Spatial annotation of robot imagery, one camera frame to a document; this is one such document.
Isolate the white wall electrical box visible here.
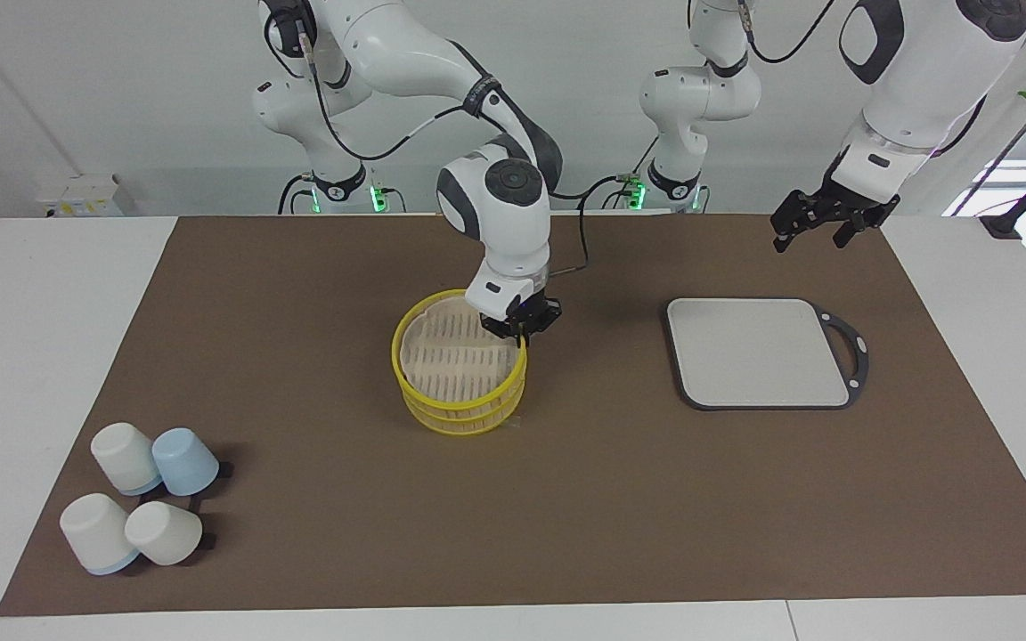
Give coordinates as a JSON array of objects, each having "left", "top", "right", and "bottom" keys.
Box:
[{"left": 36, "top": 173, "right": 136, "bottom": 220}]

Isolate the light blue plastic cup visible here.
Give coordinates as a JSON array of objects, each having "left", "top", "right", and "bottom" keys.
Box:
[{"left": 151, "top": 427, "right": 221, "bottom": 498}]

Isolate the black velcro cable strap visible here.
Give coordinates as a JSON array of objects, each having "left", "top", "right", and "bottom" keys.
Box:
[{"left": 462, "top": 77, "right": 502, "bottom": 118}]

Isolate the yellow round steamer basket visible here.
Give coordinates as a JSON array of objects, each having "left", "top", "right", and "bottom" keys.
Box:
[{"left": 391, "top": 288, "right": 530, "bottom": 437}]

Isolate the white steamer liner cloth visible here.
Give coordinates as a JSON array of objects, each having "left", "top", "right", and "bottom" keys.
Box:
[{"left": 402, "top": 297, "right": 519, "bottom": 407}]

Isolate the white plastic cup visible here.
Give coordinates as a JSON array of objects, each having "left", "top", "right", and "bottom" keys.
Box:
[
  {"left": 59, "top": 492, "right": 141, "bottom": 576},
  {"left": 125, "top": 500, "right": 205, "bottom": 567},
  {"left": 90, "top": 422, "right": 163, "bottom": 498}
]

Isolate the brown table mat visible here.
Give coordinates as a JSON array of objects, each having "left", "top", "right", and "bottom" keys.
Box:
[{"left": 0, "top": 214, "right": 1026, "bottom": 618}]

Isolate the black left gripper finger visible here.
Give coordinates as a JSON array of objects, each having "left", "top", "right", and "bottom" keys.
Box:
[
  {"left": 833, "top": 214, "right": 875, "bottom": 251},
  {"left": 770, "top": 191, "right": 813, "bottom": 256}
]

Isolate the white cutting board grey rim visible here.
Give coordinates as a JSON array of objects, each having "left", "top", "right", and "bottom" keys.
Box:
[{"left": 663, "top": 296, "right": 871, "bottom": 412}]

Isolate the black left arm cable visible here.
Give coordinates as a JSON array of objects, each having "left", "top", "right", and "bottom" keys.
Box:
[{"left": 737, "top": 0, "right": 838, "bottom": 66}]

